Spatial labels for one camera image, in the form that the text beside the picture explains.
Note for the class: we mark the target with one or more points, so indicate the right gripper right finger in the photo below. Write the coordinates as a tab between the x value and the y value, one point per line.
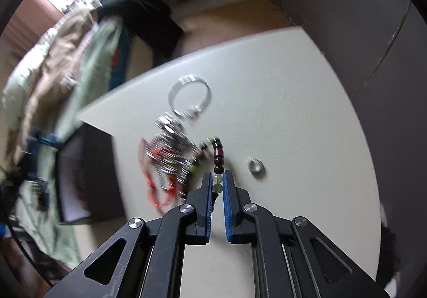
291	258

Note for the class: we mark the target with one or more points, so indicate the beige duvet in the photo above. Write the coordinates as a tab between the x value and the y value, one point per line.
44	79

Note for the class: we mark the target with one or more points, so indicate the white low table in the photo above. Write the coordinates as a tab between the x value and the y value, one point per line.
280	122

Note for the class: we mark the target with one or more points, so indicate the dark grey wardrobe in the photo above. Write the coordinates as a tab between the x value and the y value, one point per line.
378	50

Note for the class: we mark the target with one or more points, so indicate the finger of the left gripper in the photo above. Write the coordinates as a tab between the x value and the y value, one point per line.
37	139

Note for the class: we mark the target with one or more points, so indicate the green bed sheet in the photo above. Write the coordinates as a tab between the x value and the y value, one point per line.
52	238

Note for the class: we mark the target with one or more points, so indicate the black clothing on bed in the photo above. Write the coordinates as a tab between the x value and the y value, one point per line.
150	20

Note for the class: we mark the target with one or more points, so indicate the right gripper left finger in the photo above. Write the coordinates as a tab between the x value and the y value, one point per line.
144	258

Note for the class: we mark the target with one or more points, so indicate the black jewelry box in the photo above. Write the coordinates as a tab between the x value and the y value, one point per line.
86	183

